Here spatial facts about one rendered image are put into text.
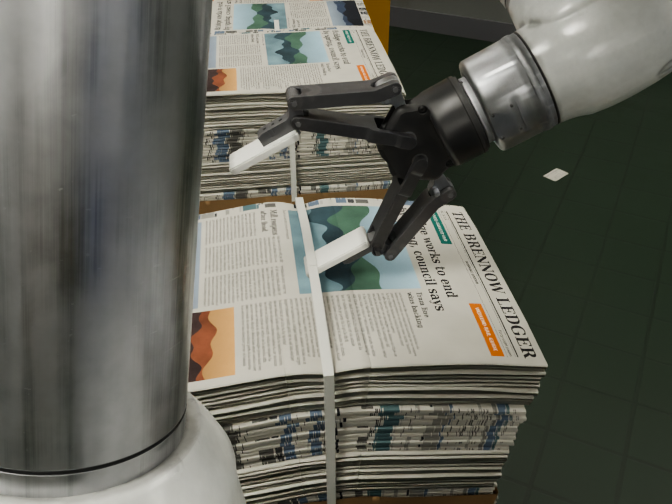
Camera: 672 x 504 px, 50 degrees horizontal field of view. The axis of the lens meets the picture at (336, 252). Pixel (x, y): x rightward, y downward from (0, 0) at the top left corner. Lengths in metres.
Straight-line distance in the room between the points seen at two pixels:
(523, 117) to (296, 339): 0.28
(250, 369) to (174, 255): 0.37
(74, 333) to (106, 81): 0.09
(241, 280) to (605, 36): 0.40
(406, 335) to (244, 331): 0.15
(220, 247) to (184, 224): 0.52
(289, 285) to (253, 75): 0.56
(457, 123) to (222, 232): 0.31
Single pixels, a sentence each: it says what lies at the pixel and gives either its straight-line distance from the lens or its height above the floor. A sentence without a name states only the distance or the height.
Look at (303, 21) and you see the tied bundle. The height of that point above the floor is 1.06.
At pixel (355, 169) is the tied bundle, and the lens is 1.22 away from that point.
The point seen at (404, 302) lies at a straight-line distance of 0.70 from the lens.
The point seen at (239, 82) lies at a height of 1.07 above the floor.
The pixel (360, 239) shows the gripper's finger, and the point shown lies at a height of 1.12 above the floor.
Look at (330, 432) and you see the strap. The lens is 0.67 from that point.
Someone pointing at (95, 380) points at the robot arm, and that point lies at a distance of 0.27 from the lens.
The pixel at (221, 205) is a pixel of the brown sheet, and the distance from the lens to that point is 1.23.
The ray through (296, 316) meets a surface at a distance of 0.68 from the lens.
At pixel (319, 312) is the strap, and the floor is 1.09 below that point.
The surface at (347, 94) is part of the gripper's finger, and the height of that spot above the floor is 1.27.
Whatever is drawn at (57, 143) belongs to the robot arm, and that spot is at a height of 1.42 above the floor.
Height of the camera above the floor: 1.52
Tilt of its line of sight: 36 degrees down
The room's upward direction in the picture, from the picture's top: straight up
